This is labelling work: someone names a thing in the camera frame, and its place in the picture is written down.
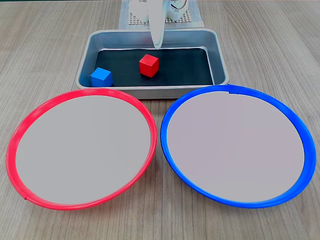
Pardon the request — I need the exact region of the red-rimmed white dish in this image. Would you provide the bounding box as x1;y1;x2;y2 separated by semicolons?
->
6;87;158;211

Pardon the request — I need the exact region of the blue wooden cube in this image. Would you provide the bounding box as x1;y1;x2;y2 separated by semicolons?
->
90;67;113;88

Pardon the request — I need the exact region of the blue-rimmed white dish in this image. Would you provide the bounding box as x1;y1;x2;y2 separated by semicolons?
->
160;84;317;209

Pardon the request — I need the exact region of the red wooden cube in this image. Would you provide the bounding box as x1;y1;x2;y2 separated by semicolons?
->
139;53;160;78

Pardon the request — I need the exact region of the black tray liner mat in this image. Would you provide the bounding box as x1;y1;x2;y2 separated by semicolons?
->
93;47;215;88

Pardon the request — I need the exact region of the white mesh anti-slip mat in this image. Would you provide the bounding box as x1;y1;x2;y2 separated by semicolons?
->
128;6;194;26

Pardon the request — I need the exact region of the silver metal tray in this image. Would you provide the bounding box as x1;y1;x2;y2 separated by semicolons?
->
75;28;230;100

